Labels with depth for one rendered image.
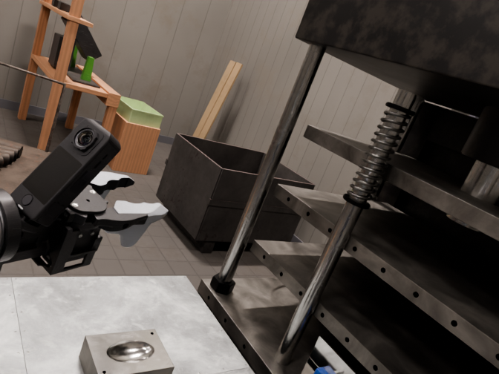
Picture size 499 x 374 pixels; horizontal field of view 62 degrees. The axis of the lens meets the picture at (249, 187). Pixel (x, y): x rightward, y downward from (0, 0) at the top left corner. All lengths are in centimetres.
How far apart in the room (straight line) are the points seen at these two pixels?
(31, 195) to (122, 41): 613
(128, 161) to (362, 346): 416
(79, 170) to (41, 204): 5
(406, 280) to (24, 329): 105
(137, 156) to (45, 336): 397
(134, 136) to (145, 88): 186
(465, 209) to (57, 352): 113
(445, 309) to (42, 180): 99
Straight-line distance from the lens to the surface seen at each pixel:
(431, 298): 121
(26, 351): 127
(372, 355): 133
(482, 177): 145
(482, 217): 118
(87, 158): 44
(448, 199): 122
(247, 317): 167
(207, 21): 697
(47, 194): 45
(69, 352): 129
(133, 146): 506
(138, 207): 52
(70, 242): 48
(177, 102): 699
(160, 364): 121
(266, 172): 156
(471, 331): 117
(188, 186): 382
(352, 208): 129
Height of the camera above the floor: 166
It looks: 15 degrees down
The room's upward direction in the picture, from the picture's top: 21 degrees clockwise
